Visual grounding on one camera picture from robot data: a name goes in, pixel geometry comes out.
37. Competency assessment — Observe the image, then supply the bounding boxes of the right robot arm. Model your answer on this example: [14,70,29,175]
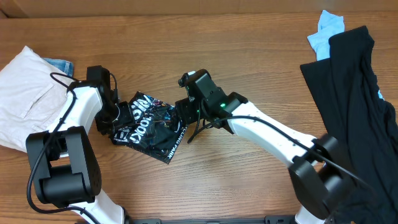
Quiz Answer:
[176,69,357,223]

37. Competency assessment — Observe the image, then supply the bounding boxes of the black cable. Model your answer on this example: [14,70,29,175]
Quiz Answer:
[186,115,374,190]
[26,72,119,224]

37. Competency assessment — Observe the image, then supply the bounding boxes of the blue denim jeans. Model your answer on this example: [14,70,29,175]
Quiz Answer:
[44,58,74,77]

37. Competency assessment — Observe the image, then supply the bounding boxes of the black orange patterned jersey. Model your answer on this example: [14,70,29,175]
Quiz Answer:
[109,91,187,164]

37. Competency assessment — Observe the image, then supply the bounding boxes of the left black cable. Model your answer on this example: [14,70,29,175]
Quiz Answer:
[26,72,119,224]

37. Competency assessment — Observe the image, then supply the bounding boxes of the right black cable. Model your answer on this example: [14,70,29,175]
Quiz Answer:
[186,115,374,190]

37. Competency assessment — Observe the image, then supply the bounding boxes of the black garment pile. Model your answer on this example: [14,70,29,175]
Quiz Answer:
[300,26,397,223]

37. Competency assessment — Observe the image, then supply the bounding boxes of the beige folded trousers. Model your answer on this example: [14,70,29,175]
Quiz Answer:
[1,46,72,152]

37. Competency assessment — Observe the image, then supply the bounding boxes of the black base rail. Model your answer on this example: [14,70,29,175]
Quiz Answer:
[127,215,297,224]

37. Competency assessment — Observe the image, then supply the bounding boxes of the light blue cloth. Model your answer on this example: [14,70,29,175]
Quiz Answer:
[307,10,345,61]

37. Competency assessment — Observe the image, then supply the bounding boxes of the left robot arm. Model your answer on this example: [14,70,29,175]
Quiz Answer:
[25,65,136,223]

